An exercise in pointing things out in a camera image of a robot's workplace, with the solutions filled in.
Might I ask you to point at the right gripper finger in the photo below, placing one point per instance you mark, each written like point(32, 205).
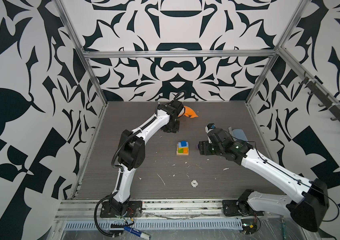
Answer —
point(210, 130)
point(205, 148)

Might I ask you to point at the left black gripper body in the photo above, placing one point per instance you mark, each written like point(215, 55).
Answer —
point(172, 128)

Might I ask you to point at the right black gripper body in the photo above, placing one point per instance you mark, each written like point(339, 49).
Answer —
point(219, 150)

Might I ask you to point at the light blue wood block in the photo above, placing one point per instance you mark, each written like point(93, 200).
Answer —
point(183, 147)

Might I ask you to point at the natural wood plank block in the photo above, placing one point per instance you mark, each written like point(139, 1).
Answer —
point(182, 154)

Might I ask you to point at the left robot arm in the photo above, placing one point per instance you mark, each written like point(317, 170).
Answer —
point(131, 150)

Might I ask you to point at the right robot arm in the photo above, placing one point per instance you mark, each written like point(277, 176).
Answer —
point(305, 201)

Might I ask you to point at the orange plush fish toy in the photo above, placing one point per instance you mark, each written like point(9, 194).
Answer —
point(188, 112)

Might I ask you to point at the grey blue pouch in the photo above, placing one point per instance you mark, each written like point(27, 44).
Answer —
point(237, 134)

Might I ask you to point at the white gear shaped piece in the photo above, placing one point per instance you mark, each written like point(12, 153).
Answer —
point(194, 183)

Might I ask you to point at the small green circuit board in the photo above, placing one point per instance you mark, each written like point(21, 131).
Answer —
point(250, 226)

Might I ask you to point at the blue white marker pen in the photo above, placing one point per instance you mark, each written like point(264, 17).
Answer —
point(137, 233)

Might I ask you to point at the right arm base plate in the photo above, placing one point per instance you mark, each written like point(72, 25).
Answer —
point(233, 208)

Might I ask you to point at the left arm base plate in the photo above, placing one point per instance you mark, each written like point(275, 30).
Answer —
point(127, 209)

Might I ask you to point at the black wall hook rack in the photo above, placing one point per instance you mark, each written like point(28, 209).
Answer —
point(327, 100)

